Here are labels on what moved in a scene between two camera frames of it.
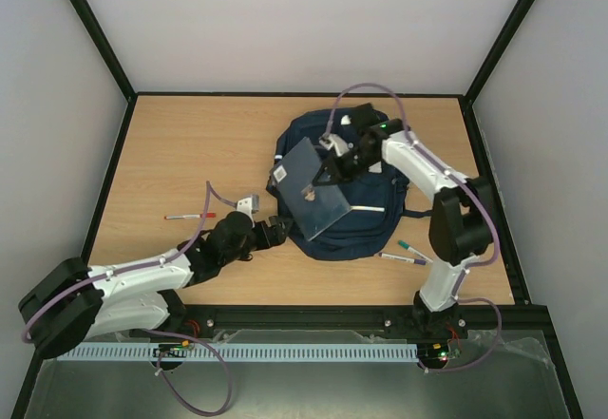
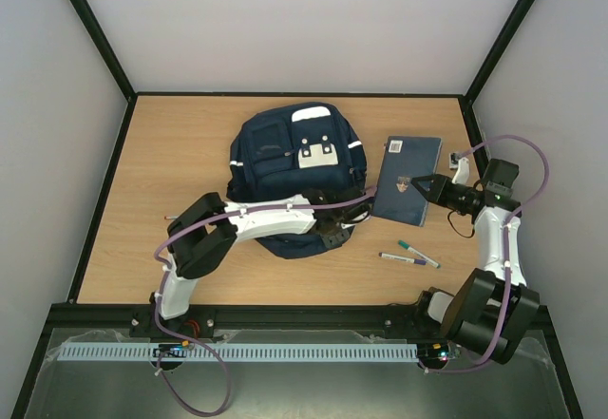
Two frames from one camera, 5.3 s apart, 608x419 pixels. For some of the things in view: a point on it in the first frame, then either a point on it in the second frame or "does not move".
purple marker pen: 402,257 does not move
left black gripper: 278,238 -> 332,240
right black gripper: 342,163 -> 438,190
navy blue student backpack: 377,201 -> 279,153
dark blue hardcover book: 315,208 -> 406,159
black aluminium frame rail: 356,317 does not move
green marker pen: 408,247 does not move
